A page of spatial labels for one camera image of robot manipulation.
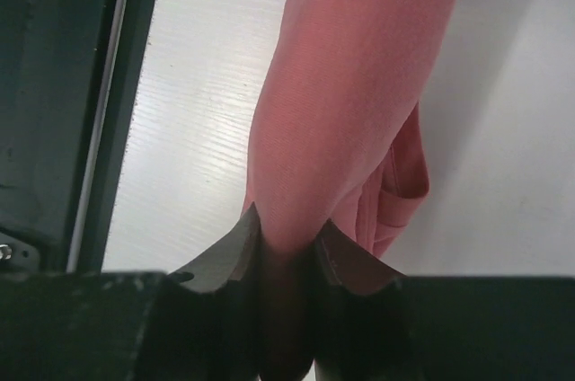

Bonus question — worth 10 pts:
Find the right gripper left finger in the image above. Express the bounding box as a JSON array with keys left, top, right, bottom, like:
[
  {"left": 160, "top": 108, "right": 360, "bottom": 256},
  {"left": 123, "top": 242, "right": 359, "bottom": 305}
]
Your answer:
[{"left": 1, "top": 208, "right": 261, "bottom": 380}]

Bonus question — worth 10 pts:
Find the pink t shirt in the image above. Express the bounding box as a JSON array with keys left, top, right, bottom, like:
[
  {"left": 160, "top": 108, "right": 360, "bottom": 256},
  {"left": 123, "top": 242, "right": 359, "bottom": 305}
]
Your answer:
[{"left": 244, "top": 0, "right": 456, "bottom": 380}]

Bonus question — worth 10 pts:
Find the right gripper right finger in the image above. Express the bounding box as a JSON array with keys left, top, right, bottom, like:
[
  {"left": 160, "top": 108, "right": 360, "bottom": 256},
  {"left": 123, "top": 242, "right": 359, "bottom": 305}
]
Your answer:
[{"left": 312, "top": 223, "right": 574, "bottom": 380}]

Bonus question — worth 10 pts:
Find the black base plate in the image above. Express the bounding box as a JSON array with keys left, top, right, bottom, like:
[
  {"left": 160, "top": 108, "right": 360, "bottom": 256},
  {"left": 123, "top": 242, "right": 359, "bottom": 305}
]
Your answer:
[{"left": 1, "top": 0, "right": 155, "bottom": 272}]

